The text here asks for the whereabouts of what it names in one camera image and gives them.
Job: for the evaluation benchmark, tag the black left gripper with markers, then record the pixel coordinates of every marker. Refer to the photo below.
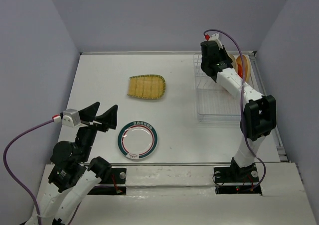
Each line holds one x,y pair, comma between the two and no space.
109,118

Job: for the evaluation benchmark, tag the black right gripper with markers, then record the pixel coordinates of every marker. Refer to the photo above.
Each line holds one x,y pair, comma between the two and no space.
224,51

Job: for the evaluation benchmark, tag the beige bird plate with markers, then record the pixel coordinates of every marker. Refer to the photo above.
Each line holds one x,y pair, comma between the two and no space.
233,61

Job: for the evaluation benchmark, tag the orange plate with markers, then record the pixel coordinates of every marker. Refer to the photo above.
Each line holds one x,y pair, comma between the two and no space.
241,70

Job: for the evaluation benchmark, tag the small beige plate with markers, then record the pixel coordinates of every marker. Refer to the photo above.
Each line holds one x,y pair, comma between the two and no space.
246,64

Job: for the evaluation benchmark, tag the green rimmed white plate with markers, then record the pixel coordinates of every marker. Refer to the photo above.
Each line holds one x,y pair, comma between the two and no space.
137,140

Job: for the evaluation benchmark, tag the woven bamboo tray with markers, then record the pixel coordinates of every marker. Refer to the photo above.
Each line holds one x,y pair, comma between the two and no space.
147,87

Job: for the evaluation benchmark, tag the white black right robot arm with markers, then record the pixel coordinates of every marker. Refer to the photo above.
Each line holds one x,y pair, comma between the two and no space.
258,112

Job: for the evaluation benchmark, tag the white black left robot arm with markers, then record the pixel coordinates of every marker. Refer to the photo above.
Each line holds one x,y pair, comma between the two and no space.
69,180

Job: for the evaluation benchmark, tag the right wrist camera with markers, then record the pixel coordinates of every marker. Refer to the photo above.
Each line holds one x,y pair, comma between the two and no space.
214,37

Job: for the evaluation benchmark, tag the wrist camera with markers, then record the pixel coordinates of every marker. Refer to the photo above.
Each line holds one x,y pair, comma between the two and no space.
70,118
214,37

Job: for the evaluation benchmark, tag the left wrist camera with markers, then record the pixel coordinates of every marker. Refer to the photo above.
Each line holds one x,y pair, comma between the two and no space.
70,118

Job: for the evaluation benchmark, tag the white wire dish rack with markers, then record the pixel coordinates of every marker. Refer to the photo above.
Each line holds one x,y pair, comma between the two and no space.
214,103

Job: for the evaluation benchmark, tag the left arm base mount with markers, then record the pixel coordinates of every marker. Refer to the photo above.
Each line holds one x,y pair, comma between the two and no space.
115,184

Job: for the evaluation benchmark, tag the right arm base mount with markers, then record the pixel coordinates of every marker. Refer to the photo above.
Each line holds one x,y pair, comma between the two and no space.
226,182

